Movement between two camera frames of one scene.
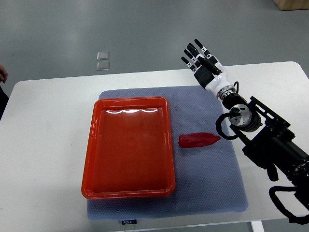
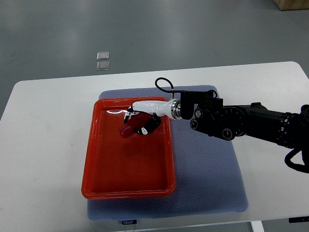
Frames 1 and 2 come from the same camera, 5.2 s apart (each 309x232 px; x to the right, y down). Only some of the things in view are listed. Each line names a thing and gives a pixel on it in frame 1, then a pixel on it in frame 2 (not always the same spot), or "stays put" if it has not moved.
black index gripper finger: [206, 53] → [130, 113]
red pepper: [197, 139] → [127, 129]
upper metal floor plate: [103, 55] stays put
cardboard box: [292, 5] stays put
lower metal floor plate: [103, 65] stays put
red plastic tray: [129, 152] stays put
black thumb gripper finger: [210, 65] → [151, 125]
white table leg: [257, 226] stays put
